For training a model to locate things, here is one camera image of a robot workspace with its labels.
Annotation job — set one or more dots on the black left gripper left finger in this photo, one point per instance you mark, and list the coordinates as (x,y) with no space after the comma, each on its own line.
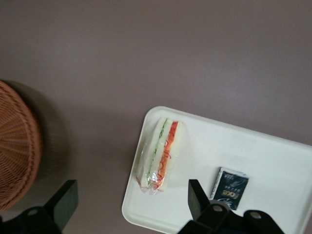
(63,204)

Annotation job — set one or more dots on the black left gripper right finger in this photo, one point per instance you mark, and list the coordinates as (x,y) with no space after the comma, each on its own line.
(202,217)

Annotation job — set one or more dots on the triangle sandwich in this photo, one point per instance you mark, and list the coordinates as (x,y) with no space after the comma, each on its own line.
(161,153)

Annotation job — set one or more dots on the brown round wicker basket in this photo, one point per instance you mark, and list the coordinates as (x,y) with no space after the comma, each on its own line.
(17,146)

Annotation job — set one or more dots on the cream plastic serving tray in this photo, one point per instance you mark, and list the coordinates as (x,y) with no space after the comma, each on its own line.
(243,146)

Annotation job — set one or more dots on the small black gold-print packet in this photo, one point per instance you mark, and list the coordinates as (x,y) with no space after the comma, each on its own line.
(231,187)

